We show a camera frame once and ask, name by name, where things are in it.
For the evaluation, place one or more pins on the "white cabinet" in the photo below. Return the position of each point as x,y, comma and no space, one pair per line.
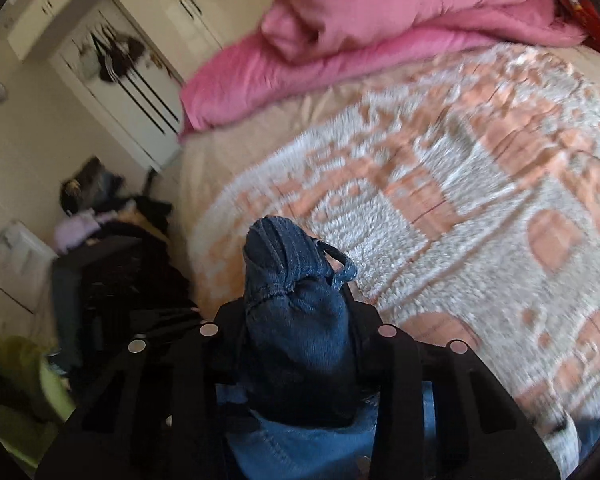
15,270

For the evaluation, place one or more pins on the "red patterned cloth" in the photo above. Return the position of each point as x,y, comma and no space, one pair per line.
585,15

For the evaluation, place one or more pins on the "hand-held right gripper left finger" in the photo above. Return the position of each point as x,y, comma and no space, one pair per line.
227,320

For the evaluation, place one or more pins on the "pink quilt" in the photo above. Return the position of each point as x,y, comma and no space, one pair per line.
355,20

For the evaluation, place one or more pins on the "yellow-green cloth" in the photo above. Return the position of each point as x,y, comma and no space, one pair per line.
25,385

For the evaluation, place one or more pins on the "white door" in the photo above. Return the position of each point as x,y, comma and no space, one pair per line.
140,125

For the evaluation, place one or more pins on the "dark clothes heap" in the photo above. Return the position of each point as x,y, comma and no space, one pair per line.
125,265

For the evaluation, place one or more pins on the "blue denim pants lace trim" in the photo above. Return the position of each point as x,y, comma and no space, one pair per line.
300,320

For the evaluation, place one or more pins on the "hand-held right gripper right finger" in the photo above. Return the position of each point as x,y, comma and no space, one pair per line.
365,320

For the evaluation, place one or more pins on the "dark hanging clothes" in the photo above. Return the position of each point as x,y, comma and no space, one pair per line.
117,57

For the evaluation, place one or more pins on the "peach and white bedspread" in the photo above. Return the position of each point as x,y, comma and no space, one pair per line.
455,210

